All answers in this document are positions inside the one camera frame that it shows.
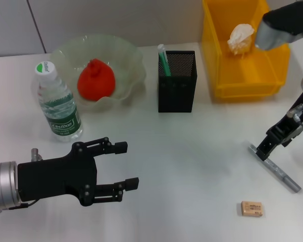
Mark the red-orange toy orange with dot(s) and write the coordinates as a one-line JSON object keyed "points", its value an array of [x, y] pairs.
{"points": [[96, 80]]}

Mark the clear green-label water bottle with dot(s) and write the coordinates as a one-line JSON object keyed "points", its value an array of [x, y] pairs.
{"points": [[61, 113]]}

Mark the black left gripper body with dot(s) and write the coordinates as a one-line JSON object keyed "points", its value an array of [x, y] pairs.
{"points": [[55, 176]]}

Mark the yellow plastic bin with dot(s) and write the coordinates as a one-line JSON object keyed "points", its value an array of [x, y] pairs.
{"points": [[245, 75]]}

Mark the black mesh pen holder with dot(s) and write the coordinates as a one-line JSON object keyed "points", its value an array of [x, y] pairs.
{"points": [[176, 93]]}

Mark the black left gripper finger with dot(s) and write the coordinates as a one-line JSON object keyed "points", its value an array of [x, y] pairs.
{"points": [[106, 190], [101, 147]]}

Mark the grey marker pen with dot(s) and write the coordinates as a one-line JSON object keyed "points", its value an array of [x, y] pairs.
{"points": [[280, 174]]}

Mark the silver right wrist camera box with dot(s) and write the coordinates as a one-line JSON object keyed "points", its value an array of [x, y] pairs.
{"points": [[280, 22]]}

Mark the pale green glass fruit bowl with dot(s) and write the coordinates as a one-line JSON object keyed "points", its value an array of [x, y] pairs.
{"points": [[126, 65]]}

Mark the green utility knife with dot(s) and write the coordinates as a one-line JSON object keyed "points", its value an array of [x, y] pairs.
{"points": [[164, 63]]}

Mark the white paper ball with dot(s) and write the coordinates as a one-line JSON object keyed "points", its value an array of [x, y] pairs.
{"points": [[238, 37]]}

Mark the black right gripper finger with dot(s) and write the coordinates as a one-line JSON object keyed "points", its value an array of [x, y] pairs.
{"points": [[267, 147]]}

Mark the beige eraser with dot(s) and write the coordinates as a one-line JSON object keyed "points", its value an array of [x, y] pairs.
{"points": [[252, 208]]}

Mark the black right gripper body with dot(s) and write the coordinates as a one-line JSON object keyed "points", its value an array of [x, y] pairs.
{"points": [[290, 123]]}

